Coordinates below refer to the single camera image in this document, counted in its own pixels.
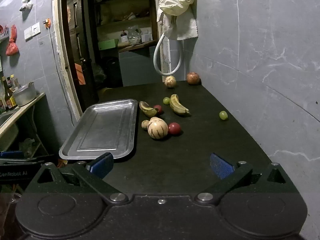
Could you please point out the dark wooden door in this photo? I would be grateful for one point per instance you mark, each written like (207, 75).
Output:
(77, 42)

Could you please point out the yellow banana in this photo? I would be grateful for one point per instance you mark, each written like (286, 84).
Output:
(178, 105)

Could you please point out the yellow stool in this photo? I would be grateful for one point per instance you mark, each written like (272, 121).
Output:
(105, 89)

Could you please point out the orange wall plug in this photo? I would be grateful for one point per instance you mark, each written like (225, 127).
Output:
(48, 23)

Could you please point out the glass jar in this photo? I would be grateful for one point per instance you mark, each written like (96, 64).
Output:
(133, 35)

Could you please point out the large striped pepino melon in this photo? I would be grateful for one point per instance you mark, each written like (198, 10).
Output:
(157, 129)

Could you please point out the dark spotted banana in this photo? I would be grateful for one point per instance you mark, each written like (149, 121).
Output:
(147, 109)

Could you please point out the green grape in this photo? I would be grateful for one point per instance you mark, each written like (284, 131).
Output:
(166, 100)
(223, 115)

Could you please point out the white box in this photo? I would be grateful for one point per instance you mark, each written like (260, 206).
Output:
(146, 35)

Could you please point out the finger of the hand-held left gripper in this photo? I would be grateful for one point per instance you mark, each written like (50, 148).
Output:
(11, 154)

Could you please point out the metal tray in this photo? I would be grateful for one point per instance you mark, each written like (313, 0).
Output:
(100, 127)

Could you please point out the metal pot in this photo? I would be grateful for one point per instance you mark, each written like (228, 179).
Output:
(25, 96)

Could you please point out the small striped pepino melon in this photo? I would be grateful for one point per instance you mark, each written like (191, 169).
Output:
(170, 81)

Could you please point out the small brown round fruit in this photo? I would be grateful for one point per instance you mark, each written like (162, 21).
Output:
(145, 124)

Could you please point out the red apple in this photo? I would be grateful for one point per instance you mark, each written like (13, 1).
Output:
(193, 78)

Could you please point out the white wall ornament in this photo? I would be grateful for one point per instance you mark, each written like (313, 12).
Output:
(26, 2)

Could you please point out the green box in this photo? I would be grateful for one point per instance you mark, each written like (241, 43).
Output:
(107, 45)

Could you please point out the kitchen counter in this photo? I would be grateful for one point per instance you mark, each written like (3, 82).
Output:
(22, 111)

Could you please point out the white towel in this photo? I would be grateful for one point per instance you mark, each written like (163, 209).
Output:
(186, 27)

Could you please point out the large red tomato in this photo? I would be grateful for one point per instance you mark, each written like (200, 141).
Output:
(174, 128)

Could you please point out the white light switch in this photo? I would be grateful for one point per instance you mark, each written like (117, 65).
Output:
(32, 31)

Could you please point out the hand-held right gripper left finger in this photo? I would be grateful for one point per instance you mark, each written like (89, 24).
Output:
(100, 167)

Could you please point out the wooden shelf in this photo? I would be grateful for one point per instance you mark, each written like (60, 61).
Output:
(120, 22)

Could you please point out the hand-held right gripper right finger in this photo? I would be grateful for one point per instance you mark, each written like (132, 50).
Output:
(221, 167)

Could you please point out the red plastic bag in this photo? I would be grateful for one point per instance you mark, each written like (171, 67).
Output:
(12, 45)

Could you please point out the small red tomato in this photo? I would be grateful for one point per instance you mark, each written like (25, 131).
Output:
(158, 109)

